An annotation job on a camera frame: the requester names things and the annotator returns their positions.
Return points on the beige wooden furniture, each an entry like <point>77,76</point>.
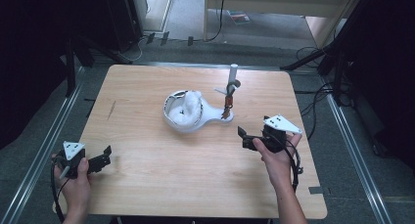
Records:
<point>277,2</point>

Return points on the dark floor bracket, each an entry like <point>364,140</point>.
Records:
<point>150,38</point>
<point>165,38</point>
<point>190,41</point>

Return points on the person's left hand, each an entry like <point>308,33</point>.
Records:
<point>76,191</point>

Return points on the booklet on floor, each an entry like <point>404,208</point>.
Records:
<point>239,17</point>

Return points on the black metal stand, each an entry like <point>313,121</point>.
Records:
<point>341,70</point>
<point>70,70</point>

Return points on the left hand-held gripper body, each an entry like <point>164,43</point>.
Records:
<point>73,149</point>

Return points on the black cabinet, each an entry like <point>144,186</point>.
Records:
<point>122,18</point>

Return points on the person's right hand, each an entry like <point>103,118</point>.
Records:
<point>279,165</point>

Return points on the white plush bear pouch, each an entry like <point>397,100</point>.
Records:
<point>187,108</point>

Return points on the dark curtain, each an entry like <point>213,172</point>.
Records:
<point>388,70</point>
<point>26,54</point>

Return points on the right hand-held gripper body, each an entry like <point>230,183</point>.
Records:
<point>280,123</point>

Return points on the metal floor rail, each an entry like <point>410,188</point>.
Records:
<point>355,152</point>
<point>60,119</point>
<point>182,64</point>

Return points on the white key holder with bowl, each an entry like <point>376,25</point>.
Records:
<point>212,114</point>

